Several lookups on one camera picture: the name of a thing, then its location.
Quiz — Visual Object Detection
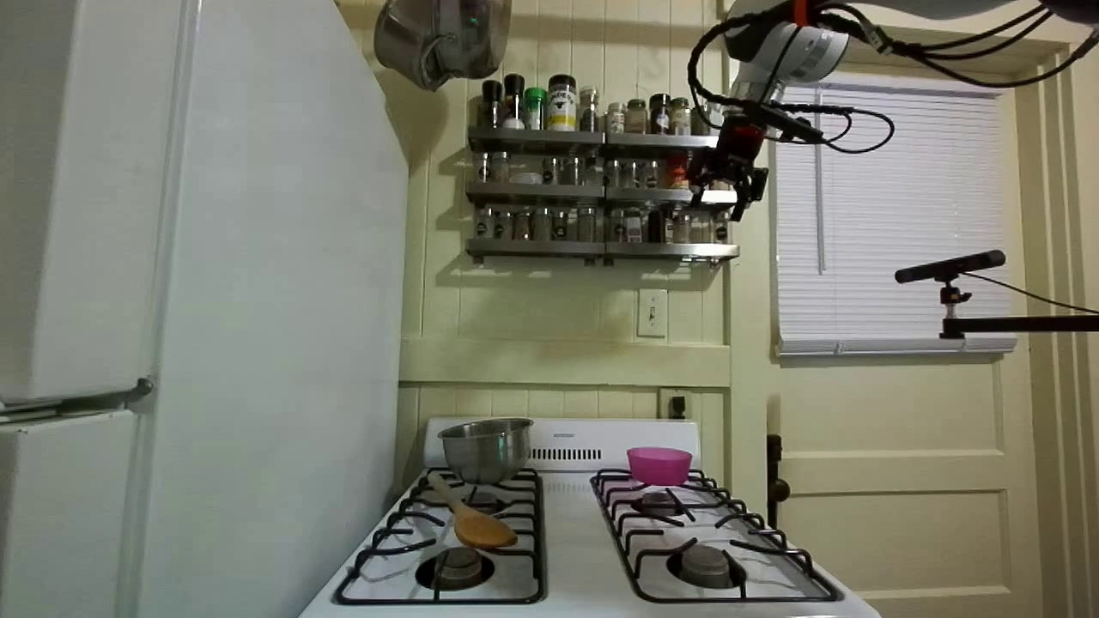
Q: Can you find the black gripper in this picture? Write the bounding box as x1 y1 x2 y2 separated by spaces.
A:
690 115 770 218

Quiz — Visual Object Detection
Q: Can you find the glass spice jar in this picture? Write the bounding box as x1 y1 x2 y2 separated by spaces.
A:
707 205 732 244

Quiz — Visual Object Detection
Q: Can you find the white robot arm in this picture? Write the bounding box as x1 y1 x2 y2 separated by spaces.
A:
687 0 1099 218

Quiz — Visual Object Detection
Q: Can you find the yellow label spice jar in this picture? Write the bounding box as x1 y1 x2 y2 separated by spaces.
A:
548 76 578 131

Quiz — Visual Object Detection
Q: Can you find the green lid spice bottle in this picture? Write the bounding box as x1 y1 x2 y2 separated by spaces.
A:
524 84 548 131

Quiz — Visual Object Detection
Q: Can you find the white window blind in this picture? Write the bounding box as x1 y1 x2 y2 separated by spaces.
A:
772 81 1017 361

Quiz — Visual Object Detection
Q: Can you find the pink plastic bowl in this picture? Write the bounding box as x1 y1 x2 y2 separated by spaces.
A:
629 447 690 484

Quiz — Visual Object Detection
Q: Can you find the steel saucepan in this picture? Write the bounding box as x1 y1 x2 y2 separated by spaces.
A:
439 419 528 480

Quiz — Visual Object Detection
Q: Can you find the white gas stove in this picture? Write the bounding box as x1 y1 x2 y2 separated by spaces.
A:
303 419 880 618

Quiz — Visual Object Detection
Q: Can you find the cream panel door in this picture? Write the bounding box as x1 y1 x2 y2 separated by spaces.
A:
725 62 1055 618

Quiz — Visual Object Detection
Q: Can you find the right stove grate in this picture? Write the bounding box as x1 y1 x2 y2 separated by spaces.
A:
592 465 843 608

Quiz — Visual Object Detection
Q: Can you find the stove grate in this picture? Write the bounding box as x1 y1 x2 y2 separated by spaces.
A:
330 465 548 608
592 465 843 608

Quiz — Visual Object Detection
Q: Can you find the wooden spoon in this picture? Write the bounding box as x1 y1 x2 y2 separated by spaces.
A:
429 473 518 549

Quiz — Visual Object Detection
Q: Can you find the left stove grate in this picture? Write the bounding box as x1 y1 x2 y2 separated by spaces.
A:
330 465 548 608

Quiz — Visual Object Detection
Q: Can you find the white refrigerator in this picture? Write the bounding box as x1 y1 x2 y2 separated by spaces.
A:
0 0 409 618

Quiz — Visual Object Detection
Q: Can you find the white light switch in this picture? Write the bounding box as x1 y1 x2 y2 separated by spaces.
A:
637 288 668 340

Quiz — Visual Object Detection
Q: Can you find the grey wall spice rack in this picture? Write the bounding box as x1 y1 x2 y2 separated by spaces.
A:
466 125 740 263

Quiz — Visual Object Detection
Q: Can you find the wall power outlet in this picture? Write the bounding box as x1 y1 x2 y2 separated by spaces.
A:
668 395 687 419

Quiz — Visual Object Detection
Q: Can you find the black camera on stand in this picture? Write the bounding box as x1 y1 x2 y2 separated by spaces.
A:
892 248 1099 342

